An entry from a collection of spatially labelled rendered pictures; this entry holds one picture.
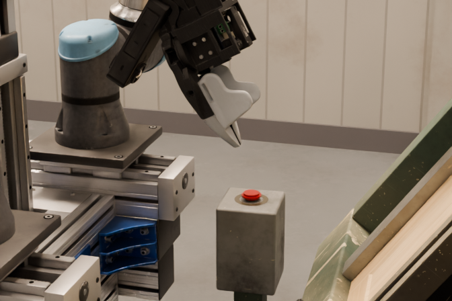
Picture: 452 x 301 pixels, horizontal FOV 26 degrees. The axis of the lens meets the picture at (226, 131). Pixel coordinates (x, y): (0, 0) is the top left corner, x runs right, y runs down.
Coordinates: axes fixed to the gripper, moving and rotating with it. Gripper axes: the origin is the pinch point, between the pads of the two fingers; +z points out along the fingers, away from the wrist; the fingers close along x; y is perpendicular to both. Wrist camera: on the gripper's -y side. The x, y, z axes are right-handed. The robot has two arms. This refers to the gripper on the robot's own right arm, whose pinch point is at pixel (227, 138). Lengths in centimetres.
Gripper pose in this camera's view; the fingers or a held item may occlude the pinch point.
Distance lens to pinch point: 111.6
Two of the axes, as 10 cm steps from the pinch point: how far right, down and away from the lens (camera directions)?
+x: 2.8, -3.0, 9.1
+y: 8.5, -3.6, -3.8
